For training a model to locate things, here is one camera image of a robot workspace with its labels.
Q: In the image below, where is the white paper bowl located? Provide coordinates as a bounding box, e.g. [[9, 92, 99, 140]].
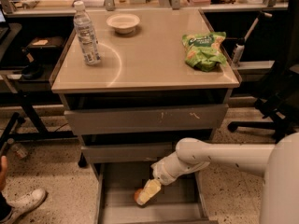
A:
[[107, 14, 140, 35]]

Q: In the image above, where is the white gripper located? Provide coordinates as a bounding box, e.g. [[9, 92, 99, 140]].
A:
[[137, 152, 210, 205]]

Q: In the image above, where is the grey middle drawer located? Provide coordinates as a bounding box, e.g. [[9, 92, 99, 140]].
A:
[[81, 142, 175, 163]]

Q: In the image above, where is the orange fruit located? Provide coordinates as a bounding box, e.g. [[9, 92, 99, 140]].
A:
[[134, 189, 143, 203]]

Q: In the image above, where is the white and black tool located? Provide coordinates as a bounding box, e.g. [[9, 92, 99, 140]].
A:
[[231, 11, 272, 66]]

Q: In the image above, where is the white sneaker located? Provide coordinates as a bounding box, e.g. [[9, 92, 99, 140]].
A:
[[0, 189, 47, 224]]

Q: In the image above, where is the black side desk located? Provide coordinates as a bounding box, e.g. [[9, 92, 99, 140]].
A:
[[0, 22, 76, 166]]

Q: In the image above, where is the plastic bottle on floor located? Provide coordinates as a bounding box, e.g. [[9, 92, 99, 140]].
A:
[[7, 138, 28, 160]]

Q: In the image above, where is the clear plastic water bottle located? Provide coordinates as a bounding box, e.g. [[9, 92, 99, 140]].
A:
[[73, 1, 101, 65]]

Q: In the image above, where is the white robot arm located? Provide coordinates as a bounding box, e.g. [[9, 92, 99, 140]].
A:
[[135, 133, 299, 224]]

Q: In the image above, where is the grey drawer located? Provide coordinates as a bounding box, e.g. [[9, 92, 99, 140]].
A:
[[96, 162, 218, 224], [81, 142, 175, 163], [64, 105, 228, 135]]

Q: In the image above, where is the green chip bag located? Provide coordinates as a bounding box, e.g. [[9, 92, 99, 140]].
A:
[[182, 32, 227, 72]]

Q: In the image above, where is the grey drawer cabinet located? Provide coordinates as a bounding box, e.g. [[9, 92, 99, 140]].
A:
[[49, 8, 242, 224]]

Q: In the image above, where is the black office chair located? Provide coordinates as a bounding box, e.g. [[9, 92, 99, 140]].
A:
[[227, 0, 299, 142]]

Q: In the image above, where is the grey top drawer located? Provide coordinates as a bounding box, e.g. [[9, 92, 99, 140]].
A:
[[64, 105, 228, 135]]

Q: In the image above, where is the black box with label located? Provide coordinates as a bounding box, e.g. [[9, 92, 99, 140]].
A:
[[26, 36, 65, 63]]

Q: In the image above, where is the grey bottom drawer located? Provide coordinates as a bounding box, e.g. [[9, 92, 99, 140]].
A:
[[96, 162, 218, 224]]

